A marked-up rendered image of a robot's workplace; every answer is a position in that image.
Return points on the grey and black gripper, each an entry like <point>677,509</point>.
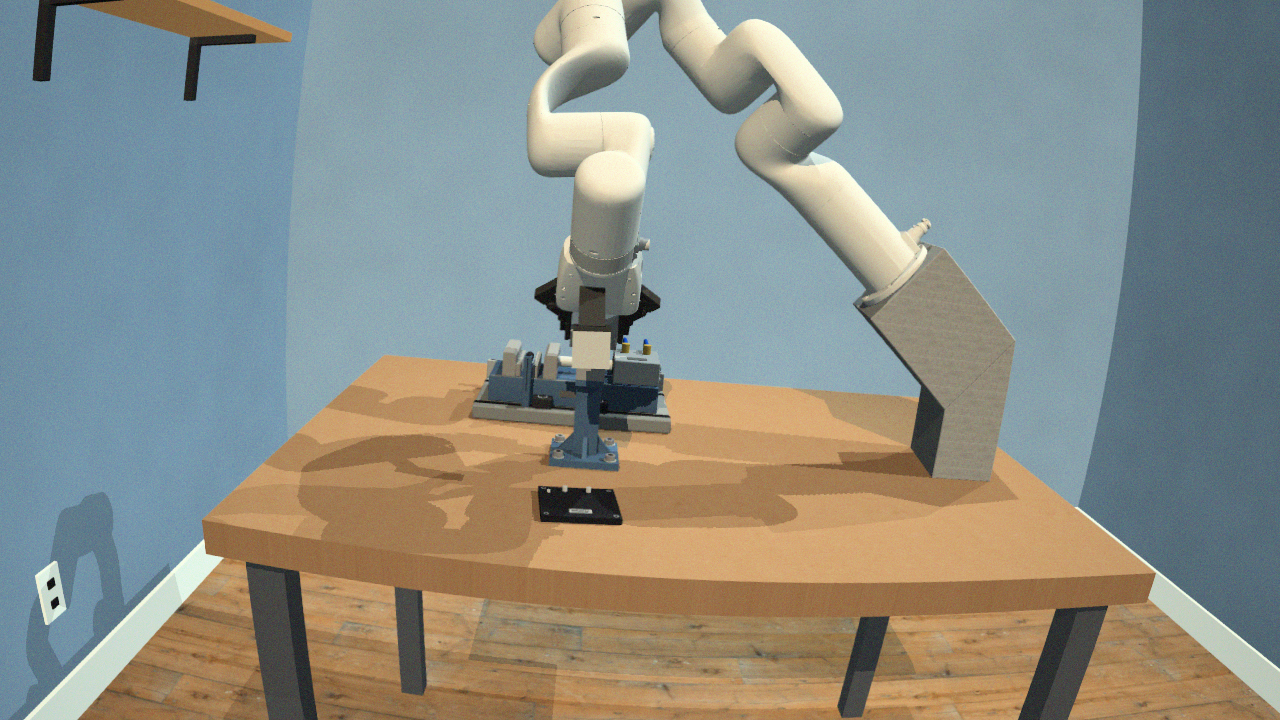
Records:
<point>623,292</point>

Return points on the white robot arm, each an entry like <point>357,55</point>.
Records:
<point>774,142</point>

